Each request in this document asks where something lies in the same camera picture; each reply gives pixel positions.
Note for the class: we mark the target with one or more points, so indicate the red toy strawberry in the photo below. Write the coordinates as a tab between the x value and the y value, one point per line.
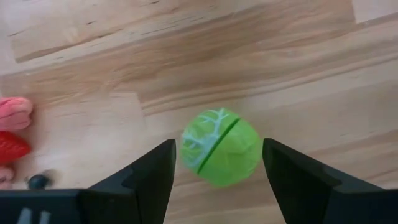
12	147

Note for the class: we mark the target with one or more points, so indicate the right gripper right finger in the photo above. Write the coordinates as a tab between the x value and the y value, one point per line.
298	193

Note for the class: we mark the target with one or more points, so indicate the lime green toy cabbage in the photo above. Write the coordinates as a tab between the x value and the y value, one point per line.
227	152

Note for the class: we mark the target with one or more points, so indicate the pink toy fruit piece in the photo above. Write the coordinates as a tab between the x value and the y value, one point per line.
14	113

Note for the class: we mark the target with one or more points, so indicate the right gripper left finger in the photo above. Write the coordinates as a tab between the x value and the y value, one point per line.
140	193

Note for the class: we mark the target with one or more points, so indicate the small dark round object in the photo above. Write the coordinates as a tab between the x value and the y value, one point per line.
38	182

